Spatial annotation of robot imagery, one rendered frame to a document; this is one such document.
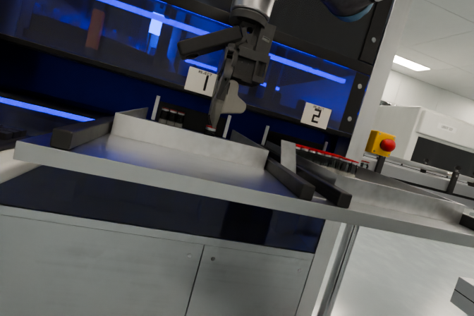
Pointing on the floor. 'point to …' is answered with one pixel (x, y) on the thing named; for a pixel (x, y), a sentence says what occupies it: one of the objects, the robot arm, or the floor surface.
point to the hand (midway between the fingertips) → (210, 119)
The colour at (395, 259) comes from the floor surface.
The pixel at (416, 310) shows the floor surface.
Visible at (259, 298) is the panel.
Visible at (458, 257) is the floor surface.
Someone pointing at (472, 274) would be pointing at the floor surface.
